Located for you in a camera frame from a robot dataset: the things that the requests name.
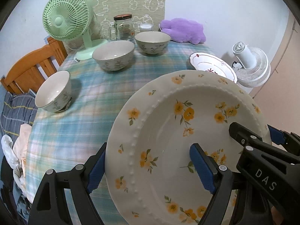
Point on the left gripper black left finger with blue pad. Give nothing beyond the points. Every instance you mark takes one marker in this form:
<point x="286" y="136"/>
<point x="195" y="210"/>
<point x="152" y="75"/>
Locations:
<point x="50" y="205"/>

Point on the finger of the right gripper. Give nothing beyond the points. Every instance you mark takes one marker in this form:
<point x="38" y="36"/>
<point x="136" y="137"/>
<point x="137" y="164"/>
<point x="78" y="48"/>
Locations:
<point x="246" y="137"/>
<point x="289" y="141"/>

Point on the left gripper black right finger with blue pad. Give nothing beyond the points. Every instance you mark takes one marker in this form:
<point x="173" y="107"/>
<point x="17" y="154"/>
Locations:
<point x="218" y="180"/>

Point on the yellow flower ceramic plate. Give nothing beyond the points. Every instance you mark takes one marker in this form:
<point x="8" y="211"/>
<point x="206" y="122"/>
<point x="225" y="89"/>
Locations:
<point x="149" y="174"/>

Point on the red pattern white plate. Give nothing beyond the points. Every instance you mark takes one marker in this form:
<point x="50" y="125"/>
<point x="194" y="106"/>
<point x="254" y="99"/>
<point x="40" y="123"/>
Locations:
<point x="210" y="63"/>

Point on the floral bowl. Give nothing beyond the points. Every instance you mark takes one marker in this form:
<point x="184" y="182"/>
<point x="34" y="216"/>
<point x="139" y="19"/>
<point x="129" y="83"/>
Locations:
<point x="152" y="42"/>
<point x="55" y="93"/>
<point x="115" y="55"/>

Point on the pile of light clothes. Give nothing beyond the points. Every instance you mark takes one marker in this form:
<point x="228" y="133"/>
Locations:
<point x="15" y="154"/>

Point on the plaid blue green tablecloth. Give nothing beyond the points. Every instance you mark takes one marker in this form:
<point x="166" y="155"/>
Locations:
<point x="59" y="141"/>

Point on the white floor fan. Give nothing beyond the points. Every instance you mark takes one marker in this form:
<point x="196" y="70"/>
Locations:
<point x="252" y="67"/>

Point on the dark plaid pillow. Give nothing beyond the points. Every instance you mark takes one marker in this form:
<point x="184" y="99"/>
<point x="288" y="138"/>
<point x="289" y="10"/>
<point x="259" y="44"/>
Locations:
<point x="17" y="110"/>

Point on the purple plush toy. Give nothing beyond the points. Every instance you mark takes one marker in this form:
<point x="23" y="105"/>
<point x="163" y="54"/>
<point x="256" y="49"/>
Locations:
<point x="183" y="30"/>

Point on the wooden headboard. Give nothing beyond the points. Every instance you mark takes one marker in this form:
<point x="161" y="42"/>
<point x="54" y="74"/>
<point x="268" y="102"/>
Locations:
<point x="25" y="75"/>

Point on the white cotton swab container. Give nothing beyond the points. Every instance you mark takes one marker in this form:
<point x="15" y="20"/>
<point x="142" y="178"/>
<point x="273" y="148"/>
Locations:
<point x="145" y="27"/>

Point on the glass jar red lid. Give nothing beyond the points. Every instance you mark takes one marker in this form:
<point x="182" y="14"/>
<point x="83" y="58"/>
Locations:
<point x="124" y="27"/>

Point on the green desk fan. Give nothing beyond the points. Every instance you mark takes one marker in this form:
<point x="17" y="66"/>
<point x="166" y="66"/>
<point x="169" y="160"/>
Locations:
<point x="67" y="20"/>

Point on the glass mug with handle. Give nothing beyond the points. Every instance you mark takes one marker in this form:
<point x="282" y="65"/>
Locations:
<point x="108" y="30"/>

